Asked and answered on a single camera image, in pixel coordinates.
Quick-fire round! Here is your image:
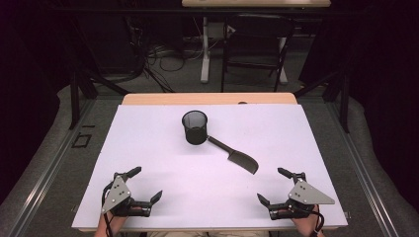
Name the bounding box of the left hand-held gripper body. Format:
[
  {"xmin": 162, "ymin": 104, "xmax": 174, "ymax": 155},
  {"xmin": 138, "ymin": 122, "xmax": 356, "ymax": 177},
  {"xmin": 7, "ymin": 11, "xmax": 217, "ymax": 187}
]
[{"xmin": 100, "ymin": 171, "xmax": 153, "ymax": 218}]

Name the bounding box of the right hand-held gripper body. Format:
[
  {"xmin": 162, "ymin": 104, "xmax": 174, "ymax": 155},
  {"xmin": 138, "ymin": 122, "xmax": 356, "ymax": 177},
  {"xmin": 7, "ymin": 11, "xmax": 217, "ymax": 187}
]
[{"xmin": 268, "ymin": 171, "xmax": 336, "ymax": 221}]

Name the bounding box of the black spatula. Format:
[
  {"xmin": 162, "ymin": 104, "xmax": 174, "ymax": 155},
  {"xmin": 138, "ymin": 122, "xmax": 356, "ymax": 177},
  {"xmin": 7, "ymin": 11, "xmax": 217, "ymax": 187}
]
[{"xmin": 207, "ymin": 135, "xmax": 260, "ymax": 176}]

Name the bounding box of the black mesh pen cup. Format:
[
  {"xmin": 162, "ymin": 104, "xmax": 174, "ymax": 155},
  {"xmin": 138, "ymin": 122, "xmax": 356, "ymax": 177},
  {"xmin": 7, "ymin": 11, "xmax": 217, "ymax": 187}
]
[{"xmin": 181, "ymin": 110, "xmax": 209, "ymax": 146}]

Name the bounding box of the person's left hand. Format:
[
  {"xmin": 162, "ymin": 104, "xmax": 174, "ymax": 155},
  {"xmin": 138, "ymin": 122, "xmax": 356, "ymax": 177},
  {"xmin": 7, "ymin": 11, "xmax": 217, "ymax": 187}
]
[{"xmin": 98, "ymin": 211, "xmax": 128, "ymax": 232}]

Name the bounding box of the person's right hand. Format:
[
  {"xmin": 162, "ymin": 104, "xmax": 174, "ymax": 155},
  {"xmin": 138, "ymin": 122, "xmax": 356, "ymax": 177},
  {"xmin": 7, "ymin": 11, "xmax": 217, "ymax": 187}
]
[{"xmin": 291, "ymin": 204, "xmax": 322, "ymax": 234}]

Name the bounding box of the white board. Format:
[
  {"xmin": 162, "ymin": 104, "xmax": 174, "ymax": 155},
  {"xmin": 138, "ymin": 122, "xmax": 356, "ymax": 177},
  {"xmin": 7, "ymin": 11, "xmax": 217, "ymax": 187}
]
[{"xmin": 71, "ymin": 104, "xmax": 349, "ymax": 230}]

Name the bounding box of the black metal stand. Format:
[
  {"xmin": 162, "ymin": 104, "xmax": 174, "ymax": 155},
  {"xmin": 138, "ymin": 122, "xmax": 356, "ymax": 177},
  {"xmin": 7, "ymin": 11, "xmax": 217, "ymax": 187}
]
[
  {"xmin": 67, "ymin": 19, "xmax": 132, "ymax": 131},
  {"xmin": 293, "ymin": 62, "xmax": 352, "ymax": 134}
]

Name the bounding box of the wooden table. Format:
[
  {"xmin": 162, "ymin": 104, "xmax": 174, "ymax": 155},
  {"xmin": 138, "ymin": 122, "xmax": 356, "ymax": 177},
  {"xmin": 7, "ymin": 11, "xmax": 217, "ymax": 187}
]
[{"xmin": 78, "ymin": 92, "xmax": 341, "ymax": 233}]

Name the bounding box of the dark curtain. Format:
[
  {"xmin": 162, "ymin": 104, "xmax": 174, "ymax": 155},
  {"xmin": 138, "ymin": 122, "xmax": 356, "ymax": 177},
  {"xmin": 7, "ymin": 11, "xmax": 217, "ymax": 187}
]
[
  {"xmin": 0, "ymin": 0, "xmax": 72, "ymax": 205},
  {"xmin": 345, "ymin": 0, "xmax": 419, "ymax": 213}
]

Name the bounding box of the black folding chair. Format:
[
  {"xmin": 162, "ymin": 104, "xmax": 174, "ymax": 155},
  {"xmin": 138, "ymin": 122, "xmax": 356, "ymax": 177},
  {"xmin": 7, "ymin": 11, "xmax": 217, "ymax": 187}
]
[{"xmin": 220, "ymin": 13, "xmax": 296, "ymax": 94}]

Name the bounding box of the white-legged wooden desk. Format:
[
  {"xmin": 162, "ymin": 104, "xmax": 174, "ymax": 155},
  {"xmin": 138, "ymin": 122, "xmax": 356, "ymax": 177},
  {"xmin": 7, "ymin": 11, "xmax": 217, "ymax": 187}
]
[{"xmin": 181, "ymin": 0, "xmax": 332, "ymax": 85}]

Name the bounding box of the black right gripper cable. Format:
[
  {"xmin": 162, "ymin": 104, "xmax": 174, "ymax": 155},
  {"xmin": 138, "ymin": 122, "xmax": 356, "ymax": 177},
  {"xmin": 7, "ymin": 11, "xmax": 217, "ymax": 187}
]
[{"xmin": 305, "ymin": 208, "xmax": 326, "ymax": 237}]

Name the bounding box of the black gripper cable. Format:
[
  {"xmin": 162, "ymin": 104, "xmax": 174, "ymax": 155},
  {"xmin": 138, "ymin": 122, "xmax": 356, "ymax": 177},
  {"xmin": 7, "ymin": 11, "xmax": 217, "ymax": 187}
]
[
  {"xmin": 305, "ymin": 208, "xmax": 326, "ymax": 237},
  {"xmin": 100, "ymin": 183, "xmax": 115, "ymax": 237}
]

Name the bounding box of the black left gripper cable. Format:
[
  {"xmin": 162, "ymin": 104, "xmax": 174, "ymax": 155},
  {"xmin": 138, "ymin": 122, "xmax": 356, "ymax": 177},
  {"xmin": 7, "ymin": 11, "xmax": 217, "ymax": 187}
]
[{"xmin": 100, "ymin": 183, "xmax": 115, "ymax": 237}]

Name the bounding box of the aluminium floor rail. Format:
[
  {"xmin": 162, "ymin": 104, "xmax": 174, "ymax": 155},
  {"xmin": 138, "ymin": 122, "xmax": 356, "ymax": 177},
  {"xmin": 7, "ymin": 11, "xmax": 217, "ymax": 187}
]
[
  {"xmin": 4, "ymin": 98, "xmax": 97, "ymax": 237},
  {"xmin": 325, "ymin": 98, "xmax": 401, "ymax": 237}
]

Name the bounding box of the tangle of floor cables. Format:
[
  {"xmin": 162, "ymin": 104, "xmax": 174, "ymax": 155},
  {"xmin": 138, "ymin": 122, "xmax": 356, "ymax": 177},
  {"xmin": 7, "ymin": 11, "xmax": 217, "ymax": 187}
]
[{"xmin": 126, "ymin": 16, "xmax": 206, "ymax": 94}]

